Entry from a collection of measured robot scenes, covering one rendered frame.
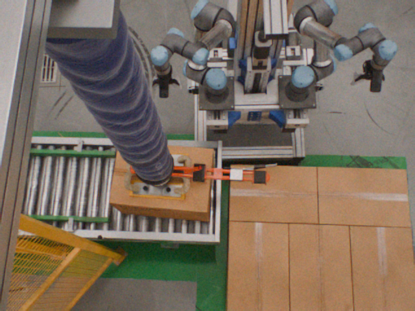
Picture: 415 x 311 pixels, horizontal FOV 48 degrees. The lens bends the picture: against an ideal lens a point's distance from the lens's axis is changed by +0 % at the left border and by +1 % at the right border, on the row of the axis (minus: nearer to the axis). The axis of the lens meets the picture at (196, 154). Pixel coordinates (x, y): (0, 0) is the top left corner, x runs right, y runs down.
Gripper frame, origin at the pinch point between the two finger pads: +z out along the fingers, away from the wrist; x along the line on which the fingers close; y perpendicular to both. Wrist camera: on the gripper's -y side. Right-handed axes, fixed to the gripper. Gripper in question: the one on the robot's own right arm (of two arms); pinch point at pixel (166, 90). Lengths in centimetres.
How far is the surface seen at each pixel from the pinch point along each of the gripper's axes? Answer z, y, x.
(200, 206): 57, -50, -15
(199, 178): 42, -37, -15
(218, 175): 43, -35, -26
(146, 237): 93, -65, 23
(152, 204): 57, -49, 14
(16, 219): -145, -87, 8
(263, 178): 42, -37, -51
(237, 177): 42, -36, -37
